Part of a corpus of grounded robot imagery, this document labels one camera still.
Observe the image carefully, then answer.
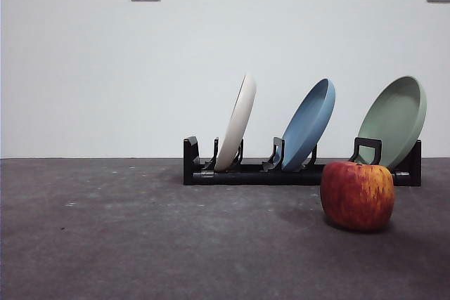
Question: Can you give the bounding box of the blue plate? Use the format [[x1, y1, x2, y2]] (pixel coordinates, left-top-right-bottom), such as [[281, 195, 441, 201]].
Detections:
[[281, 77, 337, 171]]

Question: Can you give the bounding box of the red yellow apple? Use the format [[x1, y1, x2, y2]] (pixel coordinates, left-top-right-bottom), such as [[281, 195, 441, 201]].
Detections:
[[320, 160, 395, 233]]

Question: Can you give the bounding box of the green plate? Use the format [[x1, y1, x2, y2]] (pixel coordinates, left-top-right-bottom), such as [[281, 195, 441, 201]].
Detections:
[[357, 75, 428, 172]]

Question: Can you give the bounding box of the cream yellow plate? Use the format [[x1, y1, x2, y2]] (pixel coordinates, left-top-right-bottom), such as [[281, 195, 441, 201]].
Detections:
[[214, 72, 257, 171]]

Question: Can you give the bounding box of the black plate rack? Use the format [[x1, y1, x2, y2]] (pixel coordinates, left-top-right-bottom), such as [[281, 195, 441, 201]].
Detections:
[[182, 135, 423, 187]]

